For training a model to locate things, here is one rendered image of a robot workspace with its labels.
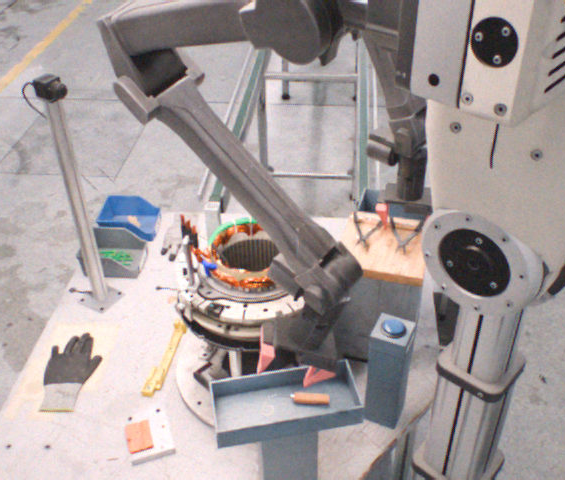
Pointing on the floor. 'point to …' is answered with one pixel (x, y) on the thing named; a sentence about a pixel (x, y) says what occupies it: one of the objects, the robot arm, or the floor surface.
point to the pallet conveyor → (242, 119)
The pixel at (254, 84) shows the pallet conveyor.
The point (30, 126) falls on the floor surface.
